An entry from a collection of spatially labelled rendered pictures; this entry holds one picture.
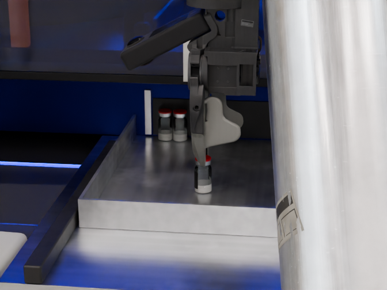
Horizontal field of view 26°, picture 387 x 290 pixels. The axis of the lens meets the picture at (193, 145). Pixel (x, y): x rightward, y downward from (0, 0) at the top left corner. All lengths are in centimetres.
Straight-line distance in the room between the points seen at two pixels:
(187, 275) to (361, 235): 49
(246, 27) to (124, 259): 30
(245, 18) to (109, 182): 29
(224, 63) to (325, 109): 58
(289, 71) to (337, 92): 3
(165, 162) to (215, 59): 24
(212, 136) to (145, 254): 19
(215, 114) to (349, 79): 61
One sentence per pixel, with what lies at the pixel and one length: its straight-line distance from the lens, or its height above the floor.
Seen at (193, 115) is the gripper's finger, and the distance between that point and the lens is 99.
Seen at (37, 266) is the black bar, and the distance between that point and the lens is 86.
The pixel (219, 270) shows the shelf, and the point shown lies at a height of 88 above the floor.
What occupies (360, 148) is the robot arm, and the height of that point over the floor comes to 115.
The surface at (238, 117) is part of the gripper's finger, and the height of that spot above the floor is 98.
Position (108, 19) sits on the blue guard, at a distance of 117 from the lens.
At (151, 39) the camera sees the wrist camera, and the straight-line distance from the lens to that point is 101.
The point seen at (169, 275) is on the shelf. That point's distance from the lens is 87.
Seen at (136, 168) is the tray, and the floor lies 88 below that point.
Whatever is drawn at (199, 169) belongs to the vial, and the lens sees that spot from 105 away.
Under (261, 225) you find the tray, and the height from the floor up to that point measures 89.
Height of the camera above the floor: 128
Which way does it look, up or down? 19 degrees down
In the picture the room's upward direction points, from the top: straight up
